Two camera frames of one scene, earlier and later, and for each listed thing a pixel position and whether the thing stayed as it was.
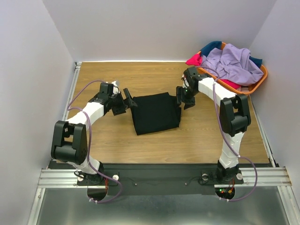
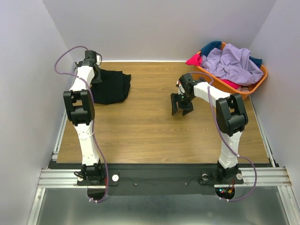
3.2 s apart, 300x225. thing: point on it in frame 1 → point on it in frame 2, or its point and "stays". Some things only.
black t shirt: x=155 y=112 → x=114 y=88
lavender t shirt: x=233 y=64 stays
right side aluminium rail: x=268 y=146 stays
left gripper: x=129 y=101 → x=98 y=80
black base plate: x=162 y=179 stays
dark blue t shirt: x=210 y=47 stays
